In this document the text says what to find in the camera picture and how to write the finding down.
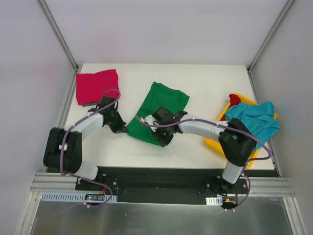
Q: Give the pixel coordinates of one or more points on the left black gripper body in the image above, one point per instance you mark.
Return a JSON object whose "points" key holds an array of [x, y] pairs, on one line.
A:
{"points": [[118, 125]]}

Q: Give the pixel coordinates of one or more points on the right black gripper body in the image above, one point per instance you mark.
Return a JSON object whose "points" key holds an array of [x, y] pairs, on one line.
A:
{"points": [[161, 138]]}

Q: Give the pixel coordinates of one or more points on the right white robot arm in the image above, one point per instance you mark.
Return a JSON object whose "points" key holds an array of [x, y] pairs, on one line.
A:
{"points": [[234, 138]]}

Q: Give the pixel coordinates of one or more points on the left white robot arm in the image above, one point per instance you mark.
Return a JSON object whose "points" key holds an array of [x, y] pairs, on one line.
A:
{"points": [[64, 145]]}

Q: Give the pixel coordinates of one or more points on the folded magenta t shirt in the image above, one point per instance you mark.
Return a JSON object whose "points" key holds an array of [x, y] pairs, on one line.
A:
{"points": [[90, 87]]}

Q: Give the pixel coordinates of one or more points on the yellow plastic tray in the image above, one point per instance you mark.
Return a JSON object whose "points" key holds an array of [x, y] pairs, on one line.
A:
{"points": [[215, 145]]}

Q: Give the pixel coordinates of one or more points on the red t shirt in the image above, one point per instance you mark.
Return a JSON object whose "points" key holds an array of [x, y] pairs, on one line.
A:
{"points": [[234, 100]]}

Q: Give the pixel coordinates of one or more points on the teal t shirt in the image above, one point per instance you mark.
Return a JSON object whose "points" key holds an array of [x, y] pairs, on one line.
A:
{"points": [[258, 119]]}

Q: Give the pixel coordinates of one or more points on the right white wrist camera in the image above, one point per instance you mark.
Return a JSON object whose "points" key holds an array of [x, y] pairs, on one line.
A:
{"points": [[151, 120]]}

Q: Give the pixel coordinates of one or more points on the left aluminium frame post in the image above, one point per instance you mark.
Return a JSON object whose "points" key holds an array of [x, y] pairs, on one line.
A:
{"points": [[57, 32]]}

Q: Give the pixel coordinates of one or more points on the aluminium frame post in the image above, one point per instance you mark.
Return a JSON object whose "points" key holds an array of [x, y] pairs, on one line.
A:
{"points": [[57, 32], [271, 33]]}

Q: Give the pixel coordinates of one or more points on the right aluminium frame post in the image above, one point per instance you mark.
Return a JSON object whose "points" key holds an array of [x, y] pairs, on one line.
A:
{"points": [[271, 33]]}

